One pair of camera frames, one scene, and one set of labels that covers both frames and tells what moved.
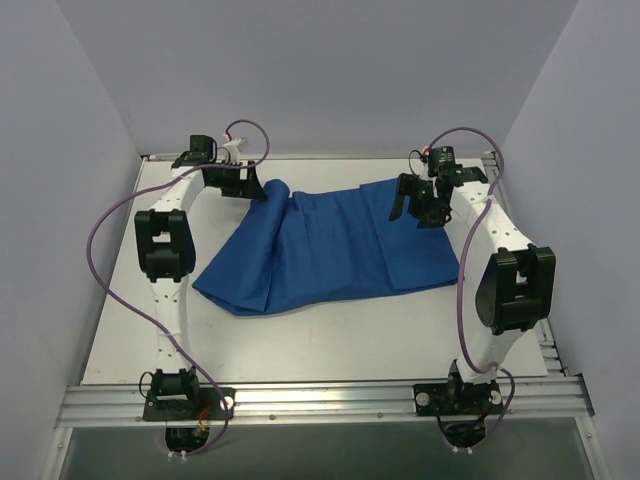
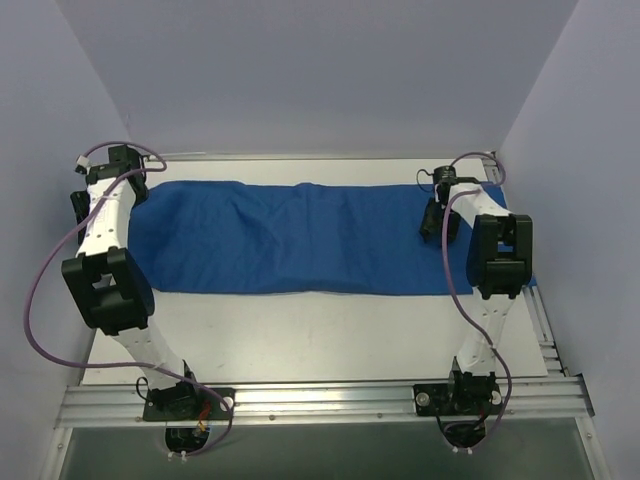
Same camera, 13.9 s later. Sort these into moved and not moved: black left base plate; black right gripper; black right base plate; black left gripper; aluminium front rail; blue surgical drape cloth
Moved: black right gripper; black left gripper; blue surgical drape cloth
Not moved: aluminium front rail; black left base plate; black right base plate
